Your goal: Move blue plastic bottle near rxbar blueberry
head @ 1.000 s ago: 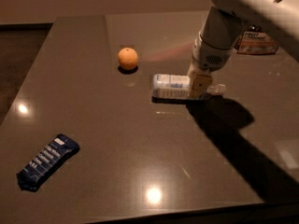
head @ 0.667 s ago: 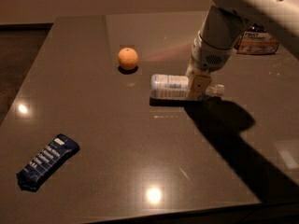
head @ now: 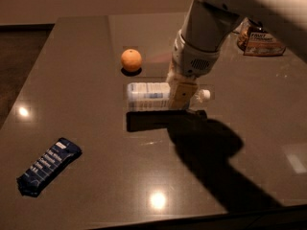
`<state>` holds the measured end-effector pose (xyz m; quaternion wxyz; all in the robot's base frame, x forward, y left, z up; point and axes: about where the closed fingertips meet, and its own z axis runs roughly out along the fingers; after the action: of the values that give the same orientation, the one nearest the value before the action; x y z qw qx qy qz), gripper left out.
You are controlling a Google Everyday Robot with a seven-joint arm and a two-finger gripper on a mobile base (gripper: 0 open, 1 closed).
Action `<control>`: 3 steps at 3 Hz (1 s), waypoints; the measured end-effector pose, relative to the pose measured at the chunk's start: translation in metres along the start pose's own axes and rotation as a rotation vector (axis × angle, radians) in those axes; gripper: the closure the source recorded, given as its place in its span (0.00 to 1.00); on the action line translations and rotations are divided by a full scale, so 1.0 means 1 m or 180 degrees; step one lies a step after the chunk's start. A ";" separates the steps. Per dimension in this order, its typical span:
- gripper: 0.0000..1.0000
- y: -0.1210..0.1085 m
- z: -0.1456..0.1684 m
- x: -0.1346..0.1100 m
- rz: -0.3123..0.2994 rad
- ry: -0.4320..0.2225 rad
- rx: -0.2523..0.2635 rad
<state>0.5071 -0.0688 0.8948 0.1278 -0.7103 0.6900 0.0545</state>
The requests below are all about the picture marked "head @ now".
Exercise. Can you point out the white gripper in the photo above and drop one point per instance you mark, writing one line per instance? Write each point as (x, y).
(191, 60)

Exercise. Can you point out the blue plastic water bottle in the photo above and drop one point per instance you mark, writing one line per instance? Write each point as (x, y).
(154, 96)

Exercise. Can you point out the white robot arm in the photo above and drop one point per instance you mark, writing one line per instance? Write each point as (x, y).
(209, 22)

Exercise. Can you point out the dark blue rxbar wrapper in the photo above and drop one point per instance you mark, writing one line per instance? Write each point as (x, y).
(48, 166)

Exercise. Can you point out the orange fruit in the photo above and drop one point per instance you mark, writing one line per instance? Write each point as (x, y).
(131, 60)

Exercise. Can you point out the black-lidded snack jar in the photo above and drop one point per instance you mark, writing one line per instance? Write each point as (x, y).
(254, 41)

